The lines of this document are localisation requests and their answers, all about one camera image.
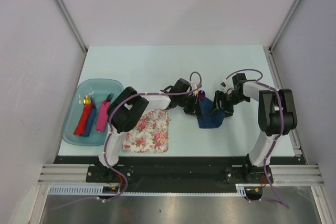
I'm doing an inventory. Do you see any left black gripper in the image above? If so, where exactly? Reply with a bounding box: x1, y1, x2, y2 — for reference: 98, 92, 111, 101
177, 94, 203, 119

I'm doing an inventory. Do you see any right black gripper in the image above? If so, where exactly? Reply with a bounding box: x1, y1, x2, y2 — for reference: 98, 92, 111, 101
208, 90, 250, 119

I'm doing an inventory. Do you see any purple metal spoon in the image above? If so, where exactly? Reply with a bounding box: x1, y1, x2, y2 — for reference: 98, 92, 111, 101
198, 90, 206, 100

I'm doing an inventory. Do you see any dark blue paper napkin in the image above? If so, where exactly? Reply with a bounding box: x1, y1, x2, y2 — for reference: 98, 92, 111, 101
197, 98, 226, 129

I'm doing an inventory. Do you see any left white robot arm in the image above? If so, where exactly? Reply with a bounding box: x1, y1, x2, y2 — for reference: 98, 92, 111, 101
97, 78, 202, 182

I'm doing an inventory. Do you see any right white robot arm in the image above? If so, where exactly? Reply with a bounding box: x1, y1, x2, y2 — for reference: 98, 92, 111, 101
209, 73, 298, 183

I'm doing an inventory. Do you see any black utensil in pink roll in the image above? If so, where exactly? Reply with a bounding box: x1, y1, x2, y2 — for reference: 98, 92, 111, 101
105, 93, 114, 102

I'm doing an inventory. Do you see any pink napkin roll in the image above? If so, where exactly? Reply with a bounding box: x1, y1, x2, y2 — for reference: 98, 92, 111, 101
96, 100, 110, 132

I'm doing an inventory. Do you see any blue napkin roll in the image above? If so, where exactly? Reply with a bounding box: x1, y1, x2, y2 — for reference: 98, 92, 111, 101
80, 103, 97, 137

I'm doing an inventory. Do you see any gold utensil in roll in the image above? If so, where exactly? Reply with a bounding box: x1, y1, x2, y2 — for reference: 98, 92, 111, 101
83, 94, 94, 106

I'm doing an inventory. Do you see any teal plastic tray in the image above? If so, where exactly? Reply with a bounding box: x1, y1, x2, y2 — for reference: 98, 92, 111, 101
61, 79, 123, 146

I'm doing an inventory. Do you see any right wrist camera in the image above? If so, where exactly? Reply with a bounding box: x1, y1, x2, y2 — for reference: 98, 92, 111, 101
220, 79, 234, 94

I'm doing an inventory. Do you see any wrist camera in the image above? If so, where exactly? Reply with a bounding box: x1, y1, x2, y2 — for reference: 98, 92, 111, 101
220, 79, 234, 94
189, 80, 202, 92

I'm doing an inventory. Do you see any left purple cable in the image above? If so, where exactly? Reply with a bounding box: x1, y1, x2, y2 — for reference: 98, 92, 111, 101
51, 71, 203, 210

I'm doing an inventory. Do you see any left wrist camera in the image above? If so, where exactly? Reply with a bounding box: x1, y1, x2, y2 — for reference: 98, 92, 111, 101
189, 80, 202, 92

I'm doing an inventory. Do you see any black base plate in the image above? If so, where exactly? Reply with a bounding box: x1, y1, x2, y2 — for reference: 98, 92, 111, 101
54, 156, 307, 195

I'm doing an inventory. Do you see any white cable duct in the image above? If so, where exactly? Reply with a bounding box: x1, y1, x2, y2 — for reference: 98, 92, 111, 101
48, 185, 246, 197

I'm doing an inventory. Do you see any aluminium frame rail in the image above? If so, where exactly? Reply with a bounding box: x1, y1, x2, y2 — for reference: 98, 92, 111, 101
38, 164, 324, 186

